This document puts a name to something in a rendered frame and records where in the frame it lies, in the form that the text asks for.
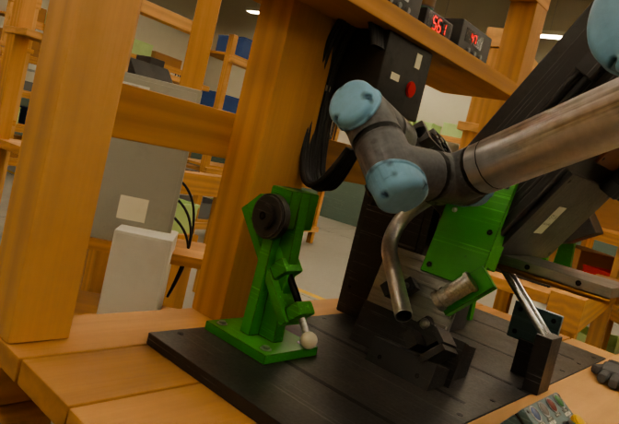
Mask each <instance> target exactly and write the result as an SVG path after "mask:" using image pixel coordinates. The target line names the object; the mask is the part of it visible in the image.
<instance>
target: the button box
mask: <svg viewBox="0 0 619 424"><path fill-rule="evenodd" d="M555 395H558V396H559V397H560V398H561V396H560V395H559V394H558V393H553V394H551V395H548V396H546V397H545V398H543V399H541V400H539V401H537V402H535V403H533V404H531V405H529V406H526V407H524V408H523V409H521V410H520V411H519V412H518V413H516V414H514V415H512V416H511V417H509V418H507V419H506V420H504V421H503V422H501V423H500V424H565V422H566V421H567V420H571V416H572V415H574V414H573V413H572V412H571V410H570V409H569V408H568V406H567V405H566V403H565V402H564V400H563V399H562V398H561V399H562V401H563V402H564V405H565V406H560V405H559V404H558V403H557V401H556V400H555ZM547 399H551V400H552V401H553V402H554V403H555V405H556V408H557V411H554V410H553V409H552V408H551V407H550V406H549V404H548V402H547ZM540 403H542V404H544V405H545V406H546V407H547V409H548V411H549V416H547V415H545V414H544V413H543V411H542V410H541V408H540V405H539V404H540ZM531 407H534V408H535V409H536V410H537V411H538V412H539V413H540V415H541V420H538V419H537V418H536V417H535V416H534V415H533V414H532V412H531Z"/></svg>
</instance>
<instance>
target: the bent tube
mask: <svg viewBox="0 0 619 424"><path fill-rule="evenodd" d="M430 206H432V205H430V204H428V203H427V202H426V201H423V202H422V203H421V204H420V205H419V206H417V207H415V208H413V209H411V210H409V211H406V212H403V211H401V212H399V213H397V214H396V215H395V216H394V217H393V219H392V220H391V222H390V224H389V225H388V227H387V229H386V231H385V233H384V236H383V239H382V244H381V256H382V261H383V264H384V269H385V274H386V278H387V282H388V287H389V292H390V295H391V304H392V308H393V312H394V317H395V319H396V321H398V322H401V323H404V322H408V321H410V320H411V319H412V318H413V312H412V308H411V304H410V301H409V297H408V293H407V289H406V286H405V282H404V278H403V271H402V268H401V264H400V260H399V256H398V252H397V247H398V242H399V239H400V237H401V235H402V233H403V230H404V229H405V227H406V226H407V225H408V223H409V222H410V221H411V220H412V219H413V218H414V217H415V216H417V215H418V214H419V213H421V212H422V211H424V210H425V209H427V208H428V207H430Z"/></svg>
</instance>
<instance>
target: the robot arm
mask: <svg viewBox="0 0 619 424"><path fill-rule="evenodd" d="M587 40H588V45H589V47H590V51H591V53H592V55H593V56H594V58H595V59H596V60H597V61H598V62H599V63H600V64H601V66H602V67H603V68H604V69H605V70H606V71H608V72H609V73H611V74H613V75H616V76H619V0H594V2H593V4H592V7H591V9H590V14H589V18H588V24H587ZM329 114H330V116H331V119H332V120H333V122H334V123H336V124H337V127H338V128H339V129H340V130H342V131H345V133H346V134H347V136H348V139H349V141H350V144H351V146H352V149H353V150H354V152H355V154H356V158H357V160H358V163H359V165H360V168H361V170H362V172H363V174H364V177H365V179H366V184H365V189H366V192H367V195H368V201H369V203H370V205H371V206H377V207H378V208H379V209H381V210H382V211H384V212H386V213H391V214H397V213H399V212H401V211H403V212H406V211H409V210H411V209H413V208H415V207H417V206H419V205H420V204H421V203H422V202H423V201H426V202H427V203H428V204H430V205H437V206H444V205H446V204H451V205H454V206H461V207H467V206H481V205H483V204H485V203H486V202H487V201H488V200H489V198H490V197H492V196H493V194H494V192H496V191H499V190H501V189H504V188H507V187H510V186H512V185H514V184H517V183H522V182H525V181H528V180H529V179H532V178H535V177H538V176H541V175H543V174H546V173H548V172H551V171H555V170H558V169H561V168H564V167H566V166H569V165H571V164H574V163H577V162H580V161H582V160H584V159H589V158H592V157H595V156H598V155H600V154H602V153H605V152H608V151H611V150H613V149H616V148H619V77H618V78H616V79H613V80H611V81H609V82H607V83H605V84H602V85H600V86H598V87H597V88H594V89H591V90H589V91H587V92H585V93H583V94H580V95H578V96H576V97H575V98H573V99H571V100H567V101H565V102H563V103H561V104H558V105H556V106H554V107H553V108H551V109H549V110H546V111H544V112H541V113H539V114H536V115H534V116H532V117H531V118H529V119H526V120H524V121H522V122H520V123H518V124H514V125H512V126H510V127H509V128H507V129H504V130H502V131H500V132H498V133H496V134H494V135H491V136H489V137H487V138H485V139H482V140H480V141H478V142H476V143H474V144H472V145H469V146H468V147H464V148H462V149H460V150H458V151H455V152H452V153H451V151H450V147H449V145H448V144H447V143H446V140H445V139H444V138H443V137H442V136H441V135H440V134H439V133H438V132H437V131H436V130H435V129H434V128H432V129H431V130H429V131H428V129H427V127H426V124H425V123H424V122H423V121H422V120H421V121H420V122H418V123H416V124H414V125H411V124H410V123H409V122H408V121H407V120H406V119H405V118H404V117H403V116H402V115H401V114H400V113H399V112H398V111H397V110H396V109H395V108H394V107H393V106H392V105H391V104H390V103H389V102H388V101H387V100H386V99H385V98H384V97H383V96H382V95H381V93H380V91H379V90H377V89H376V88H373V87H372V86H371V85H369V83H368V82H366V81H363V80H352V81H349V82H347V83H345V84H344V85H342V86H341V87H340V88H339V89H337V90H336V92H335V93H334V94H333V97H332V99H331V102H330V106H329Z"/></svg>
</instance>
